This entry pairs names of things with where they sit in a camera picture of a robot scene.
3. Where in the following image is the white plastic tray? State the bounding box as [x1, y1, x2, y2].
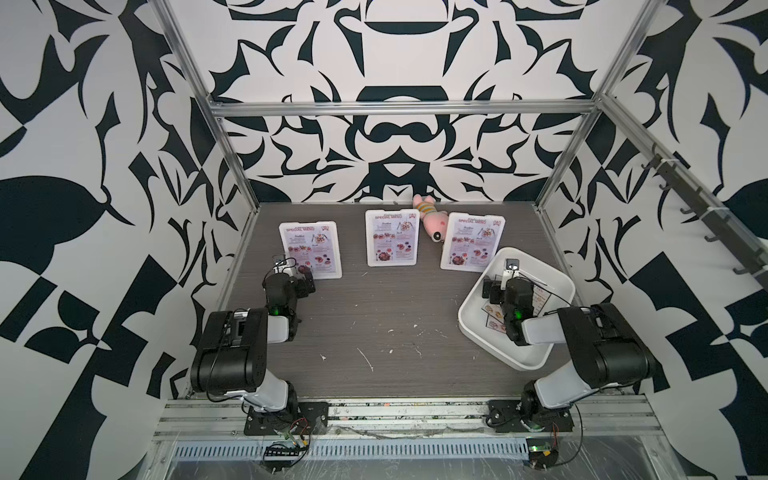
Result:
[458, 247, 576, 371]

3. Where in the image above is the right circuit board with wires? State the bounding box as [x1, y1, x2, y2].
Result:
[526, 426, 559, 471]

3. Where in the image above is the dim sum menu in tray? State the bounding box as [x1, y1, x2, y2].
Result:
[481, 280, 551, 334]

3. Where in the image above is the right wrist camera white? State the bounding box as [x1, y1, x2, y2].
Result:
[501, 258, 520, 284]

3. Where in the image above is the left circuit board with wires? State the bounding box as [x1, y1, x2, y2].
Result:
[261, 418, 312, 473]

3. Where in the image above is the circuit board with wires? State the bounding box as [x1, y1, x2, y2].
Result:
[261, 418, 312, 473]
[526, 426, 559, 471]

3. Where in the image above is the wall hook rail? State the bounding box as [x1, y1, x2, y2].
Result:
[641, 143, 768, 289]

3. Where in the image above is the pink menu in right holder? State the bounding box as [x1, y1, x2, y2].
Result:
[446, 217, 500, 269]

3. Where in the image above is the pink striped plush toy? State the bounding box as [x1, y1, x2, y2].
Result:
[412, 195, 449, 242]

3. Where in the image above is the pink menu in middle holder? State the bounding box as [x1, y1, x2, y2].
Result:
[370, 212, 415, 263]

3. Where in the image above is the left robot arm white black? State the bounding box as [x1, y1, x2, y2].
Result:
[190, 259, 316, 425]

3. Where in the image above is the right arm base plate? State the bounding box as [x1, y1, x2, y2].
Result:
[485, 400, 574, 433]

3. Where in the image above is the pink menu in holder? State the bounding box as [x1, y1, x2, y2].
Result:
[446, 217, 500, 269]
[370, 212, 415, 263]

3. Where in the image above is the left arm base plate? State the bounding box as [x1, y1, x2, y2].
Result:
[243, 402, 330, 436]

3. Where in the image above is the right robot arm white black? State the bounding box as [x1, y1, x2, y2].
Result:
[482, 276, 655, 433]

